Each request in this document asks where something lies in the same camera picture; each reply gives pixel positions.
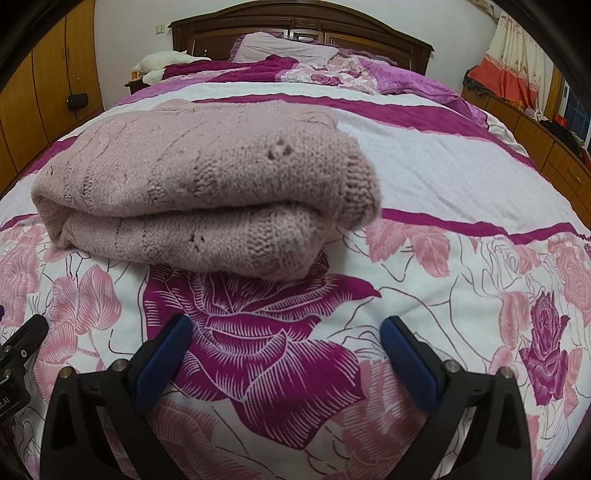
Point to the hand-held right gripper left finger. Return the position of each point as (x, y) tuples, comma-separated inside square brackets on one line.
[(164, 357)]

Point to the dark wooden nightstand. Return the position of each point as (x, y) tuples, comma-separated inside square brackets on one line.
[(136, 86)]

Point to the cream orange curtain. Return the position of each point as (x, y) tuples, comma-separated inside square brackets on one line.
[(508, 69)]

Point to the dark cloth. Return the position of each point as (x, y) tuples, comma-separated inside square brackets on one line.
[(563, 134), (475, 85)]

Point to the floral striped bed sheet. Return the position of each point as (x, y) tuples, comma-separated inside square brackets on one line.
[(438, 161)]

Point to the lilac pillow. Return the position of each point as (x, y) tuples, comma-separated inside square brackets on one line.
[(277, 46)]

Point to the pink knitted cardigan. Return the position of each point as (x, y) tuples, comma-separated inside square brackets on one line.
[(184, 175)]

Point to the small black hanging bag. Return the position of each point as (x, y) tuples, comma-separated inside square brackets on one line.
[(78, 101)]

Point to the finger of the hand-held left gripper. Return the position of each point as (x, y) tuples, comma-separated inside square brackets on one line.
[(27, 337)]

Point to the window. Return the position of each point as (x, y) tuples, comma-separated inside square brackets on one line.
[(575, 110)]

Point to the purple floral folded quilt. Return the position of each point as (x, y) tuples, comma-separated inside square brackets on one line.
[(332, 74)]

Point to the wooden wardrobe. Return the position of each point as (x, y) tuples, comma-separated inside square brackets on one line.
[(27, 92)]

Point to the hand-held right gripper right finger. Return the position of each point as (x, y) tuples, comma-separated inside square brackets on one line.
[(408, 364)]

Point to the dark wooden headboard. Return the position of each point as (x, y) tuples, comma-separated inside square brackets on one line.
[(300, 18)]

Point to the low wooden cabinet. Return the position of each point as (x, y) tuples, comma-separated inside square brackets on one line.
[(531, 134)]

